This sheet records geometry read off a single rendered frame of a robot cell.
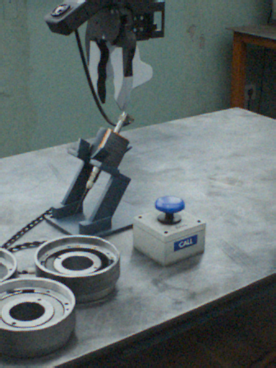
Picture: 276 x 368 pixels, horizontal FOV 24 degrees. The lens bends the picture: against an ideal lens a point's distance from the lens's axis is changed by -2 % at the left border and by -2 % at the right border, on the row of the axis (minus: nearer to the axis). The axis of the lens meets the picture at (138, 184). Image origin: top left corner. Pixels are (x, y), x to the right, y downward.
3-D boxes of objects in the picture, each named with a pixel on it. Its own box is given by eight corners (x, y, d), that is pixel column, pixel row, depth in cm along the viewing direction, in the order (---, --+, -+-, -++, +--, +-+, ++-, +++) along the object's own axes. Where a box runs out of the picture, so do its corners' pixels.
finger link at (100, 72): (129, 98, 96) (136, 40, 91) (96, 105, 93) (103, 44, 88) (117, 91, 98) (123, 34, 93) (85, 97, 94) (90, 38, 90)
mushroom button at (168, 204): (166, 242, 84) (167, 208, 82) (148, 231, 87) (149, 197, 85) (190, 234, 86) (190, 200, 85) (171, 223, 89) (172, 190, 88)
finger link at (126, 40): (140, 75, 86) (133, 11, 83) (131, 77, 85) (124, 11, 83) (119, 75, 89) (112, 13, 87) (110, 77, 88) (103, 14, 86)
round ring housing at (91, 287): (118, 261, 85) (117, 233, 83) (122, 305, 75) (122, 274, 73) (39, 263, 84) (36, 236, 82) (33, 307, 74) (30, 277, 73)
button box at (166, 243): (164, 267, 83) (165, 233, 81) (132, 246, 88) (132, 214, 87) (211, 250, 88) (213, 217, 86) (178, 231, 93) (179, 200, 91)
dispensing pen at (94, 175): (58, 208, 92) (111, 104, 93) (79, 217, 95) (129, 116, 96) (66, 213, 91) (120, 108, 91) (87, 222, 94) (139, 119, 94)
